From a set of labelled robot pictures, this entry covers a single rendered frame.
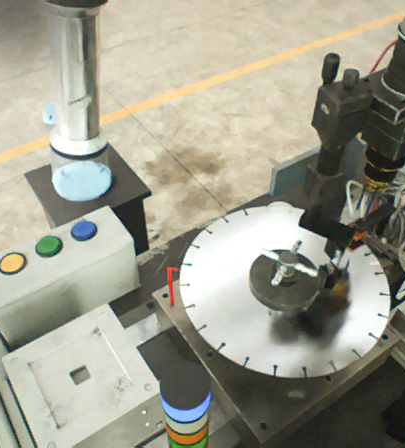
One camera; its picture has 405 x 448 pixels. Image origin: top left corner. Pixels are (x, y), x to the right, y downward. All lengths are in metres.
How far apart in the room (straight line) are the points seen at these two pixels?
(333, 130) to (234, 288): 0.29
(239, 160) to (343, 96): 1.89
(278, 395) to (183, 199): 1.58
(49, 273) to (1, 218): 1.49
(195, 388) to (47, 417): 0.34
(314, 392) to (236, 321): 0.17
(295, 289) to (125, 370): 0.28
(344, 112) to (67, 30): 0.47
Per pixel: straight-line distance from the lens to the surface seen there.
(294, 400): 0.77
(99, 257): 0.86
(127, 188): 1.20
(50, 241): 0.89
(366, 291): 0.77
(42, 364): 0.76
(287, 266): 0.71
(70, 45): 0.85
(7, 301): 0.85
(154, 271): 1.01
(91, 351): 0.76
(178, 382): 0.43
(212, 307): 0.71
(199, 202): 2.22
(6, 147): 2.75
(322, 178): 0.66
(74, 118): 0.91
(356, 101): 0.60
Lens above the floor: 1.55
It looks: 48 degrees down
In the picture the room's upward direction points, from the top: straight up
